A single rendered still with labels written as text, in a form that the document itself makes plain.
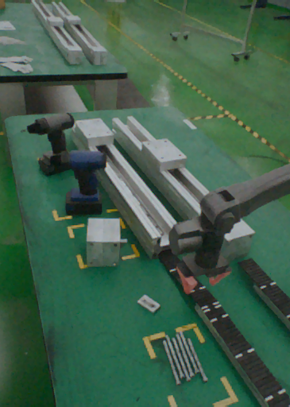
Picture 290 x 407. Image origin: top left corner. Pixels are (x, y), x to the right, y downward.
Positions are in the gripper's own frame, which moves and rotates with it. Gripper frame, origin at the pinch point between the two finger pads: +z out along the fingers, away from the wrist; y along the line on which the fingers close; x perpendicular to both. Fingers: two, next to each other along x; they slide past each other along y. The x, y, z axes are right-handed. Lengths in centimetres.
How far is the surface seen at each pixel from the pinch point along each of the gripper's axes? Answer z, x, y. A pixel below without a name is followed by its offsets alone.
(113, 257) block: 1.8, -19.5, 15.9
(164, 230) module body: 0.9, -23.4, -2.7
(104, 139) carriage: -5, -75, -3
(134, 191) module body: 0.8, -46.1, -3.0
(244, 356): 2.3, 19.6, 0.5
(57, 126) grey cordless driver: -13, -74, 16
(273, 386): 2.3, 27.5, -0.9
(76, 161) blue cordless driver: -15, -46, 17
